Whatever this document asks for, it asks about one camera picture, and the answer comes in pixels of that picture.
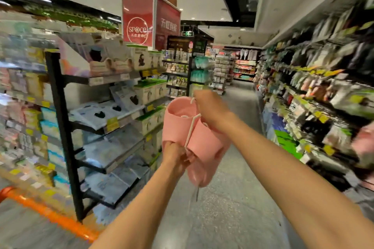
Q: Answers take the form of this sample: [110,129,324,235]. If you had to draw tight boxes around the person's right hand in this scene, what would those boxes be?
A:
[192,89,234,133]

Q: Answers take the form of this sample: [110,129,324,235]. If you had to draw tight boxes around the person's left hand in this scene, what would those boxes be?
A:
[161,140,193,176]

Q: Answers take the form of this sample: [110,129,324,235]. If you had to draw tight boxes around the pink slippers pair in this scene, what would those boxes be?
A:
[161,96,231,188]

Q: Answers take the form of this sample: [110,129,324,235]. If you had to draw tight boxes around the orange metal shopping cart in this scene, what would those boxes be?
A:
[0,186,101,244]

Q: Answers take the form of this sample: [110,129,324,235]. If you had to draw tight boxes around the person's left forearm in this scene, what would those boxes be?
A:
[89,164,187,249]

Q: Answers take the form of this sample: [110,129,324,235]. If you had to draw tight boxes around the person's right forearm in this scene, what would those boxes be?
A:
[222,111,374,249]

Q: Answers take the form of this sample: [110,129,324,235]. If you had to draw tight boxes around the teal packet stack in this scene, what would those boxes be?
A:
[191,56,215,84]

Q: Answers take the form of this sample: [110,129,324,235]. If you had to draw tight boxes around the row of blue garment packets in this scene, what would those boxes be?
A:
[261,105,288,144]

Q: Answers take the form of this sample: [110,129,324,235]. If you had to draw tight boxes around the white boxes with green lids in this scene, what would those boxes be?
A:
[133,78,168,135]

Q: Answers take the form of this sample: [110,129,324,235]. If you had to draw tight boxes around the row of green white boxes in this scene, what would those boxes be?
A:
[273,129,304,160]

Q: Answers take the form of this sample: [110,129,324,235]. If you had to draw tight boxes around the flat white garment packets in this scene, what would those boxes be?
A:
[57,31,164,209]

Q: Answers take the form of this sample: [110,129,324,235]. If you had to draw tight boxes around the red sign cube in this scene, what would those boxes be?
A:
[122,0,182,51]

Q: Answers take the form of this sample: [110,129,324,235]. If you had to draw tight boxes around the rows of hanging sock packets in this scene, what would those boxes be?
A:
[257,4,374,168]

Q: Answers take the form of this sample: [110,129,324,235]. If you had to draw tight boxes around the rows of colourful small packets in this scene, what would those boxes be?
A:
[0,9,71,197]

